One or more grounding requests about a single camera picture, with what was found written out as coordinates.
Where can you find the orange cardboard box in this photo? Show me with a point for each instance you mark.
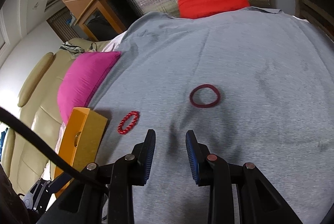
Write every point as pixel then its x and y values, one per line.
pixel 82 137

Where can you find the grey blanket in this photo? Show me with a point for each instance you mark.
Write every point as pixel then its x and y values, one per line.
pixel 255 85

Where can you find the beige sofa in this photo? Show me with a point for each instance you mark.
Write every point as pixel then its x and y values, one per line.
pixel 23 164

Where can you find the magenta pillow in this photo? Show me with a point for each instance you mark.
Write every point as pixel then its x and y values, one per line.
pixel 82 80

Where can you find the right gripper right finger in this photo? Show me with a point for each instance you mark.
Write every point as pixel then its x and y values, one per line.
pixel 238 194

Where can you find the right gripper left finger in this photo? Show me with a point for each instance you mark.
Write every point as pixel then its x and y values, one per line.
pixel 103 192

